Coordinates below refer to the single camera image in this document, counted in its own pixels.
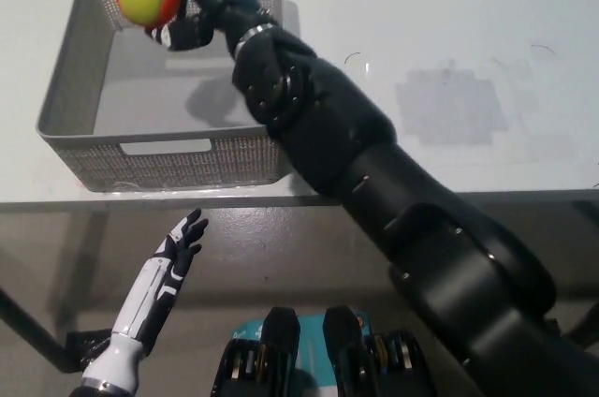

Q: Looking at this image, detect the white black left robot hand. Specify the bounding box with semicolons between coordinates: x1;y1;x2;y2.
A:
110;208;210;357

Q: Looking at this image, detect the grey perforated plastic basket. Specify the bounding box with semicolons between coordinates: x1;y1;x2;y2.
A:
36;0;294;193

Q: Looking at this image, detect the black teal robot torso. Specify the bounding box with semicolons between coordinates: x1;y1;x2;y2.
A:
212;305;439;397

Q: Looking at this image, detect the black metal table leg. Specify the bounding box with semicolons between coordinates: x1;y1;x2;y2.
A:
0;285;113;375

